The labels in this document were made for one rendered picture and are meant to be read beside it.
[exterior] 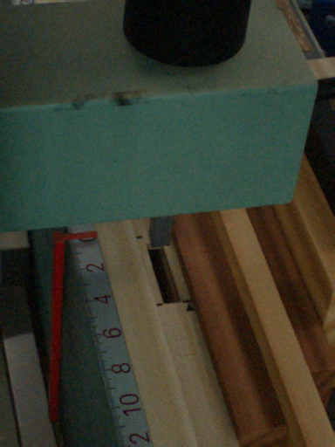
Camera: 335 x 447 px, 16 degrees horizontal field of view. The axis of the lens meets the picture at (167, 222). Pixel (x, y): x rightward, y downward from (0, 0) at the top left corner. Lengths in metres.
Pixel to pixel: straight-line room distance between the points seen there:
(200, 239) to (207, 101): 0.13
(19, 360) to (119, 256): 0.15
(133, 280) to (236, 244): 0.05
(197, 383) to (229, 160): 0.10
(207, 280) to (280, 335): 0.05
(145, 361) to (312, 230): 0.10
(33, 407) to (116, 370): 0.17
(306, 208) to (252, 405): 0.10
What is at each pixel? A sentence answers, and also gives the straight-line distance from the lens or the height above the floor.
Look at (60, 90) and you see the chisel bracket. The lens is 0.46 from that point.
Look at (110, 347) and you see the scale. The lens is 0.51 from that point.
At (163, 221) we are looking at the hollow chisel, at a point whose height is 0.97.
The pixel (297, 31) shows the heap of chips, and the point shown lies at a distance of 0.80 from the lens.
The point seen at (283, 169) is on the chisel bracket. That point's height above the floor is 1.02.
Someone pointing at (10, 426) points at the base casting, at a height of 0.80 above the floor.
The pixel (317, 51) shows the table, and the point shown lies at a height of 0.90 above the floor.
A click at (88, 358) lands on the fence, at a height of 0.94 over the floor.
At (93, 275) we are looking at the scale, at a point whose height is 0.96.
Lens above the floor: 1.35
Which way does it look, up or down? 45 degrees down
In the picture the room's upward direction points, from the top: 7 degrees clockwise
